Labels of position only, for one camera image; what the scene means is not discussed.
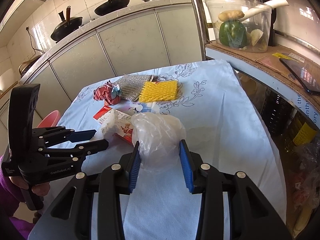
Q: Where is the clear plastic container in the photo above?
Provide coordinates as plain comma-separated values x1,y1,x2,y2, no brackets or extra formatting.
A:
205,0,272,53

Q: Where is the silver scouring cloth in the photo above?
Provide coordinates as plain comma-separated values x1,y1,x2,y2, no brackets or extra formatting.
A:
115,74,153,102

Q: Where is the black smartphone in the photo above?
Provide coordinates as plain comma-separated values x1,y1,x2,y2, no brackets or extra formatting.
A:
279,58,320,95

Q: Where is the cardboard sheet on shelf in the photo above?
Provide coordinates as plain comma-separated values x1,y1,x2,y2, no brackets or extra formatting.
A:
206,41,319,110

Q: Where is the crumpled red paper ball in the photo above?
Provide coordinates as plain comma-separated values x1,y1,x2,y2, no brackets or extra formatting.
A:
93,81,122,106

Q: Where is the potato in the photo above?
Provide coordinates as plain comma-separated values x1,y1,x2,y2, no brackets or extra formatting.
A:
218,10,245,22

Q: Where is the black wok with handle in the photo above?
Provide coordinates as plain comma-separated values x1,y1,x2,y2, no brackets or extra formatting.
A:
50,6,82,43

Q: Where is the yellow foam fruit net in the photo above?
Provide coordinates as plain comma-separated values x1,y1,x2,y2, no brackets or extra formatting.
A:
139,80,178,103

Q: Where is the light blue floral cloth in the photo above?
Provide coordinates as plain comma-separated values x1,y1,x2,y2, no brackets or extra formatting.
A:
41,59,287,240

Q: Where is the black kettle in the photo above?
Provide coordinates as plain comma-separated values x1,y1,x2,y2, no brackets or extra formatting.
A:
239,0,278,47

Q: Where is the black frying pan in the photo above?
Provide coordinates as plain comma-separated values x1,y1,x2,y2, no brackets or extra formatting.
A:
94,0,130,16

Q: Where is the kitchen counter cabinet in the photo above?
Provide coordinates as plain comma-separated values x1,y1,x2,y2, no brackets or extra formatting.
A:
21,0,202,118

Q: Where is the pink plastic stool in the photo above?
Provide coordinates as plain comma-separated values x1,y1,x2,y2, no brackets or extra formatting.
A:
37,110,61,128

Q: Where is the clear plastic bag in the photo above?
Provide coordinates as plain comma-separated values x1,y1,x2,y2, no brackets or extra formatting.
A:
131,112,187,173

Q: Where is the chrome shelf pole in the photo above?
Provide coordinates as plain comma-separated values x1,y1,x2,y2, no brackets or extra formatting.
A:
191,0,210,61

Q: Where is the white radish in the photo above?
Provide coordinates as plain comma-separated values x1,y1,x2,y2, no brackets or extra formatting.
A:
239,0,289,22

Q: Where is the red white medicine box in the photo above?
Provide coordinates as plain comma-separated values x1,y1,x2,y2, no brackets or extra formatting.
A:
93,106,133,145

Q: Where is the green bell pepper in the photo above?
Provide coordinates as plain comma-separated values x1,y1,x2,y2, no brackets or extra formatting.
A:
219,21,248,49

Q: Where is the person's left hand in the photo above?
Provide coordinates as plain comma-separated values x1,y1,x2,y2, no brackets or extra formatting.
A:
9,177,50,197

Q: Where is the purple sleeve forearm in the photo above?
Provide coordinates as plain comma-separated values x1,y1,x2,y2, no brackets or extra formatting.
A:
1,171,34,239

